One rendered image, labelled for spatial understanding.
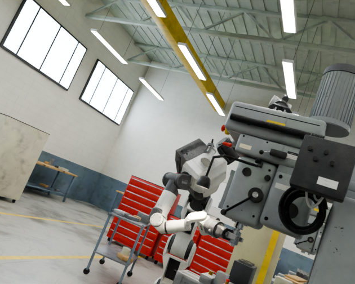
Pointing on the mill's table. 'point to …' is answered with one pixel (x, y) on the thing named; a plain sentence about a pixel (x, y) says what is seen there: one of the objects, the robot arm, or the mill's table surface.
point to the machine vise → (186, 278)
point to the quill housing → (242, 177)
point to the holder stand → (242, 272)
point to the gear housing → (250, 146)
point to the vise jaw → (207, 278)
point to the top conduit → (273, 126)
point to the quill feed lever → (254, 195)
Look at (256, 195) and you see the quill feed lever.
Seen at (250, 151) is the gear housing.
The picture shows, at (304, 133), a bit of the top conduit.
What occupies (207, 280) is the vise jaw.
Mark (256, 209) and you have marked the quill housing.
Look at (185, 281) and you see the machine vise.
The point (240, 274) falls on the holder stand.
